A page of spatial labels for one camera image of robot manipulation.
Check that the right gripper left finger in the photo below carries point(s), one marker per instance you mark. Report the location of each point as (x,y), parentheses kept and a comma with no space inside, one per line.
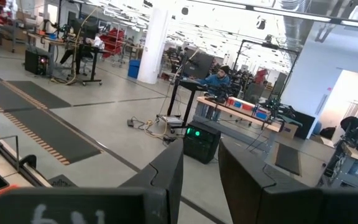
(104,205)

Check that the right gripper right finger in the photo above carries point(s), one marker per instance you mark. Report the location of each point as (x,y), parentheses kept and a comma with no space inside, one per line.
(275,202)

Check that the small black floor mat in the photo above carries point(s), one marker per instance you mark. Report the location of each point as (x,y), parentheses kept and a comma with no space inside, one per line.
(287,158)

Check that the black floor plate with lettering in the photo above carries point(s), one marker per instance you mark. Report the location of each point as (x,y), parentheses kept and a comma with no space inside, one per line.
(62,182)

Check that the cardboard box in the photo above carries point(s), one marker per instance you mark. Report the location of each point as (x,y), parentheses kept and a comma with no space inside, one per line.
(289,130)

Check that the black floor mat striped edges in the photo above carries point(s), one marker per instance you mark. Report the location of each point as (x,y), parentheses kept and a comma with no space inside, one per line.
(57,137)
(51,96)

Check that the grey table with equipment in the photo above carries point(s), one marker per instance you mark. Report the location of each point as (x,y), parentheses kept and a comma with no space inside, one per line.
(353,168)

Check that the black computer tower green lights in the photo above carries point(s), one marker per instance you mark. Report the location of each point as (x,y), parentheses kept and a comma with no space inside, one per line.
(200,146)

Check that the long wooden work table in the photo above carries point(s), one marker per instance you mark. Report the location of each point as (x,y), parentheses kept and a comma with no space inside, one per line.
(228,109)

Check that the blue bin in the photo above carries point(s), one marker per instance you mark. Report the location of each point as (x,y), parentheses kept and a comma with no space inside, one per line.
(134,70)

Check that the black standing desk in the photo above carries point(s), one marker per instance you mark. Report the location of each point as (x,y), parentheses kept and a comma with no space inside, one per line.
(191,85)

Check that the black monitor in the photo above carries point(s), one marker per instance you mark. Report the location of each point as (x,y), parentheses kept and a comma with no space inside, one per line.
(202,65)

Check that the black office desk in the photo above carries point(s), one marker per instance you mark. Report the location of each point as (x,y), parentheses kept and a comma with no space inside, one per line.
(89,49)

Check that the red storage shelves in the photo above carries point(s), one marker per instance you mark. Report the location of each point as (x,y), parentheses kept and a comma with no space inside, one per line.
(113,40)

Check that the white square pillar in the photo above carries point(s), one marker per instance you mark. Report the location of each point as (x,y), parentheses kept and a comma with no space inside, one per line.
(154,46)

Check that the long ceiling light strip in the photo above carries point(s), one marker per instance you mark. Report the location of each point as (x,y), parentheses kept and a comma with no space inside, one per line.
(291,14)

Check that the black aluminium table frame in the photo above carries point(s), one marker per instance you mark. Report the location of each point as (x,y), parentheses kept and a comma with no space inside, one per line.
(39,182)

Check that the black arched bracket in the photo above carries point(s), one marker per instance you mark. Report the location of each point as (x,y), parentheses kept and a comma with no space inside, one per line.
(31,156)

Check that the black background gantry frame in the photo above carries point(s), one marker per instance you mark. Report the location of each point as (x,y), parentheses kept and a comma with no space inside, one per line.
(269,46)

